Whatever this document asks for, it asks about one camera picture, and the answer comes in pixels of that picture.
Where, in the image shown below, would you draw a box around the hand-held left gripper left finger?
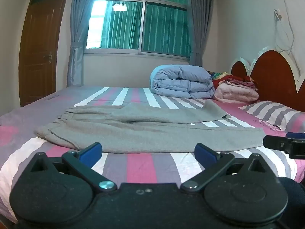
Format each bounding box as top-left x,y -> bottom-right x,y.
28,142 -> 118,193

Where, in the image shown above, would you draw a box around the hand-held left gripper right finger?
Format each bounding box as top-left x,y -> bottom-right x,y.
180,143 -> 269,194

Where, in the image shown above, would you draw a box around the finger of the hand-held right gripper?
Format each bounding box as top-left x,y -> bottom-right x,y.
263,135 -> 305,159
286,132 -> 305,140

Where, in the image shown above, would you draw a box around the grey pants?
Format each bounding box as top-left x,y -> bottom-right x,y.
36,99 -> 264,153

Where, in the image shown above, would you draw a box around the striped pillow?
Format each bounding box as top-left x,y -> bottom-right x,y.
241,100 -> 305,133

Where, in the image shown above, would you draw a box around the striped bed sheet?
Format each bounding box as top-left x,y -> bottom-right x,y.
0,86 -> 305,225

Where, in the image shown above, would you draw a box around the wooden headboard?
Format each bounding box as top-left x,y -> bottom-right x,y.
231,46 -> 305,112

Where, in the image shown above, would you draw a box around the folded pink blanket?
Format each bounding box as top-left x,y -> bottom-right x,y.
214,81 -> 260,104

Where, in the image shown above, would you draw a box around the folded blue duvet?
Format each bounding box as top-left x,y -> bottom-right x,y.
150,64 -> 216,99

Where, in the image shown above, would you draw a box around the folded red patterned blanket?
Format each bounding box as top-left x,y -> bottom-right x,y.
206,70 -> 259,91

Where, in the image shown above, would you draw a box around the brown wooden door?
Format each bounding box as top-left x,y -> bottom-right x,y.
19,0 -> 72,108

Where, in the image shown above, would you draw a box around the grey curtain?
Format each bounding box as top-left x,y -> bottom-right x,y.
67,0 -> 103,87
185,0 -> 215,68

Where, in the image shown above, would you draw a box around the window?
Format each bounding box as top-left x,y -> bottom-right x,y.
85,0 -> 192,58

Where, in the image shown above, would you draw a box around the white cable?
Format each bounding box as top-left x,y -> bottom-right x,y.
276,0 -> 301,81

